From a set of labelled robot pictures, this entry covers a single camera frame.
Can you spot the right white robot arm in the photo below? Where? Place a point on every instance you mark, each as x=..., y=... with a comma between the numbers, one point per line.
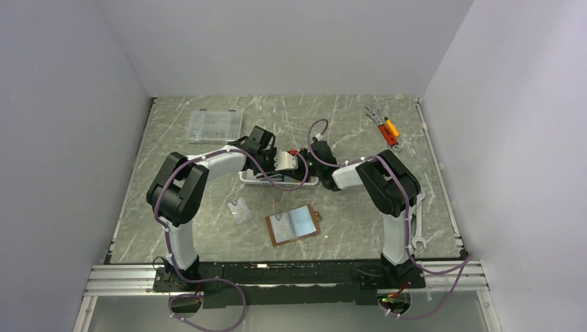
x=391, y=186

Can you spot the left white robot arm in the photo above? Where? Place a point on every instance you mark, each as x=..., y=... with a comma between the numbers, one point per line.
x=176, y=193

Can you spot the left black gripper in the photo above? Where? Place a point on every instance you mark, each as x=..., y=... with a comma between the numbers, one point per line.
x=271, y=153

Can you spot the silver VIP card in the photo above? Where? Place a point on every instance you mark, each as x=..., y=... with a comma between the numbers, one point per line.
x=281, y=227

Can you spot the clear plastic organizer box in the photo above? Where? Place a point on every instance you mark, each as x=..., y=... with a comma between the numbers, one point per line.
x=214, y=126

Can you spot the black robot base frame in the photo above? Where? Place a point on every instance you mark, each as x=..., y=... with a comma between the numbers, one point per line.
x=358, y=281

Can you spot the red adjustable wrench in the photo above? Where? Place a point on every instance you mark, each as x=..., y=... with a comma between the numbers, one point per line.
x=391, y=140

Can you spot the brown leather card holder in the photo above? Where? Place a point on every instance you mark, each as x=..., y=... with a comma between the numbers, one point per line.
x=304, y=221

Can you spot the silver open-end wrench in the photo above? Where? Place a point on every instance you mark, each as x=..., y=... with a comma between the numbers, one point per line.
x=418, y=241

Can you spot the yellow handled screwdriver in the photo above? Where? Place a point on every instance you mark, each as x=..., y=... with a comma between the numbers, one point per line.
x=391, y=128

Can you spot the white plastic basket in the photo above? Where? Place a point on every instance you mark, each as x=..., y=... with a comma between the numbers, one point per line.
x=249, y=177

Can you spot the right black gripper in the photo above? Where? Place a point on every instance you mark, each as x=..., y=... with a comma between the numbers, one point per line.
x=304, y=153

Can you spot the clear plastic card sleeve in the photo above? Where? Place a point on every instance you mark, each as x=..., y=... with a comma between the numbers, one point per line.
x=240, y=210

